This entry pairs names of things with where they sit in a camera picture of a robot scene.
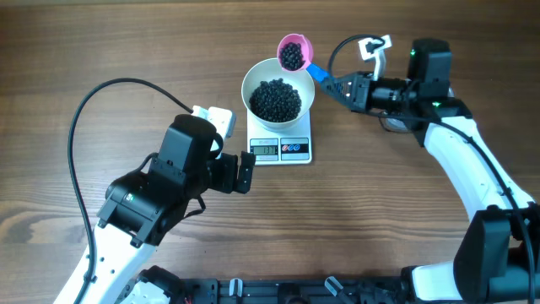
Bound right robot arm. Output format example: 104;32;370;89
310;35;539;303

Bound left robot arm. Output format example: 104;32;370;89
56;114;256;303

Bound black beans in bowl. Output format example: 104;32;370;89
249;79;301;122

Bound white bowl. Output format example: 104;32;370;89
240;57;315;130

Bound left black camera cable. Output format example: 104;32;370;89
67;77;194;304

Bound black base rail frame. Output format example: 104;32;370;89
113;265;417;304

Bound black camera cable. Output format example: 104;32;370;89
327;33;537;304
67;77;194;304

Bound right black camera cable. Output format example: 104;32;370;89
327;33;537;304

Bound white digital kitchen scale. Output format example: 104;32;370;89
246;112;313;166

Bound clear plastic container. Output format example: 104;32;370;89
379;111;410;133

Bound pink scoop with blue handle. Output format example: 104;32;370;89
277;34;329;83

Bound black beans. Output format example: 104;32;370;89
279;42;305;71
249;79;301;122

